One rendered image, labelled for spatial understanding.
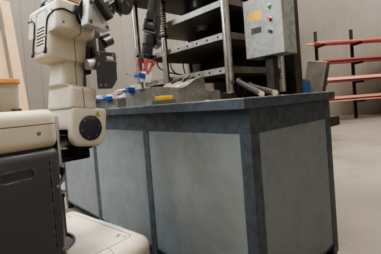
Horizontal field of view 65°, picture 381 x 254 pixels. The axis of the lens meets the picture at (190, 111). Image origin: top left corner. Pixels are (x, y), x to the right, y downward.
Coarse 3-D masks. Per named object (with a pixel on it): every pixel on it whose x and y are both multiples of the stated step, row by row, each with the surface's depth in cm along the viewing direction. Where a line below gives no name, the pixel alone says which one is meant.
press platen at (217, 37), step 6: (210, 36) 226; (216, 36) 222; (234, 36) 220; (240, 36) 224; (192, 42) 242; (198, 42) 236; (204, 42) 232; (210, 42) 227; (174, 48) 259; (180, 48) 253; (186, 48) 248; (192, 48) 245; (156, 54) 279; (168, 54) 266
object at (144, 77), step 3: (141, 72) 157; (144, 72) 154; (150, 72) 155; (135, 75) 151; (138, 75) 151; (141, 75) 152; (144, 75) 153; (147, 75) 154; (150, 75) 155; (138, 78) 155; (141, 78) 152; (144, 78) 153; (147, 78) 154; (150, 78) 155; (141, 81) 156; (144, 81) 154; (147, 81) 154; (150, 81) 155
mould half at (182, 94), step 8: (192, 80) 168; (200, 80) 171; (152, 88) 149; (160, 88) 152; (168, 88) 156; (176, 88) 159; (184, 88) 163; (192, 88) 167; (200, 88) 171; (128, 96) 165; (136, 96) 159; (144, 96) 154; (152, 96) 149; (176, 96) 159; (184, 96) 163; (192, 96) 167; (200, 96) 171; (208, 96) 175; (216, 96) 179; (128, 104) 166; (136, 104) 160; (144, 104) 154; (152, 104) 149
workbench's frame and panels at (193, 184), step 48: (288, 96) 116; (144, 144) 153; (192, 144) 126; (240, 144) 106; (288, 144) 119; (96, 192) 203; (144, 192) 157; (192, 192) 128; (240, 192) 108; (288, 192) 117; (192, 240) 131; (240, 240) 110; (288, 240) 116; (336, 240) 144
